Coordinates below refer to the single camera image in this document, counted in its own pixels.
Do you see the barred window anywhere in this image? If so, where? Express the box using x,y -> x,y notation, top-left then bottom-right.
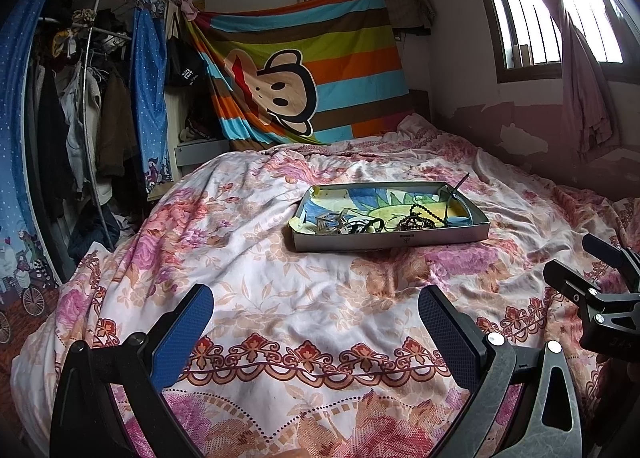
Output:
470,0 -> 626,84

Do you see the cardboard box with painted drawing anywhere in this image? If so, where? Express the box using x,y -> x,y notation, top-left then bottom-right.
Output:
287,182 -> 491,254

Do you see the narrow blue dotted wardrobe curtain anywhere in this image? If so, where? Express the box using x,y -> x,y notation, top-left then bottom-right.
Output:
132,8 -> 173,194

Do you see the striped monkey print blanket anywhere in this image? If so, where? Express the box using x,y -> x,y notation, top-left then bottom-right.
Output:
185,0 -> 408,146

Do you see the white cabinet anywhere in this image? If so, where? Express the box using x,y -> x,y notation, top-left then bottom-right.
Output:
162,3 -> 231,176

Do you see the wide blue dotted wardrobe curtain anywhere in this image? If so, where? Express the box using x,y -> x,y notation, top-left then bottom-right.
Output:
0,0 -> 68,346

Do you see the black hair tie with flower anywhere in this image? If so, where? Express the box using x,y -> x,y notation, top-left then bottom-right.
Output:
345,217 -> 386,235

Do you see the floral bed sheet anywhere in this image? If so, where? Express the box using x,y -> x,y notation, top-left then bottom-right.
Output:
10,113 -> 640,458

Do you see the blue fabric wardrobe with clothes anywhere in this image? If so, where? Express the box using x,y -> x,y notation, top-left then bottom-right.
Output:
30,8 -> 141,249

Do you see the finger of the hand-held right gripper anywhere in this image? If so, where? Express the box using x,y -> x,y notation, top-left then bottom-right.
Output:
581,233 -> 640,289
542,259 -> 613,311

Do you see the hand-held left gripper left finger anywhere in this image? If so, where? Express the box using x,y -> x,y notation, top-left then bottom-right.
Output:
50,283 -> 216,458

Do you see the dark wooden headboard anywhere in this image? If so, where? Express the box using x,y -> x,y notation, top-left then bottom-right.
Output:
409,88 -> 432,121

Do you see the brown cloth on wall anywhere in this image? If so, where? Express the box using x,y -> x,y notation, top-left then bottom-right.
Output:
385,0 -> 436,31

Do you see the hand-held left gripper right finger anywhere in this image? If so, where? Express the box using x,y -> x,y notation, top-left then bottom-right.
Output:
417,285 -> 583,458

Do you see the dark beaded bracelet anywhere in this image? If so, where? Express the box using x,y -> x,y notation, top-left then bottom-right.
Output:
395,205 -> 441,234

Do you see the grey claw hair clip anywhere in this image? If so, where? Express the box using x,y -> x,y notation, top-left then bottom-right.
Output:
312,212 -> 351,237

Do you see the pink window curtain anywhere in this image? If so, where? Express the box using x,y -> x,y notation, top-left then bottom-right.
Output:
487,0 -> 631,154

